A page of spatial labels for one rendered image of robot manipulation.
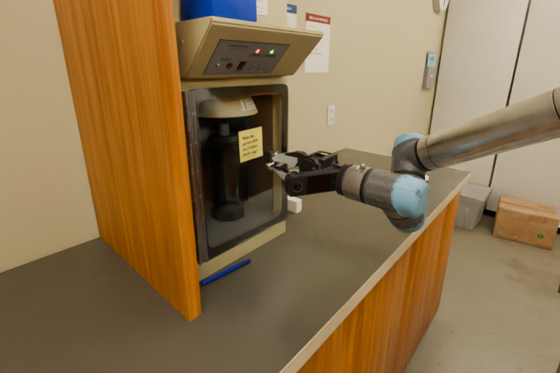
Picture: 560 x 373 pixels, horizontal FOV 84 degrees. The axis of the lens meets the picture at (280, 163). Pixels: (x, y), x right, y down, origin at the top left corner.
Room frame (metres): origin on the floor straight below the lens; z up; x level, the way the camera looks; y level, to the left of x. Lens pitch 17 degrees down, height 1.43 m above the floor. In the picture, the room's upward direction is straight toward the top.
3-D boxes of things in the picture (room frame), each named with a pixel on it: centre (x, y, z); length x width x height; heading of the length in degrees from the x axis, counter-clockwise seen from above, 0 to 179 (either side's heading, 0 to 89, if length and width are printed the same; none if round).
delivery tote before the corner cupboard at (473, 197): (2.80, -1.67, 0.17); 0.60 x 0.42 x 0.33; 46
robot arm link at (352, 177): (0.61, -0.16, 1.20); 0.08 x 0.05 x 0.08; 138
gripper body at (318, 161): (0.67, -0.11, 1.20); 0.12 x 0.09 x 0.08; 48
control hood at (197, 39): (0.70, 0.05, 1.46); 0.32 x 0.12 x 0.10; 138
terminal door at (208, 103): (0.73, 0.08, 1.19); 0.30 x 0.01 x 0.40; 138
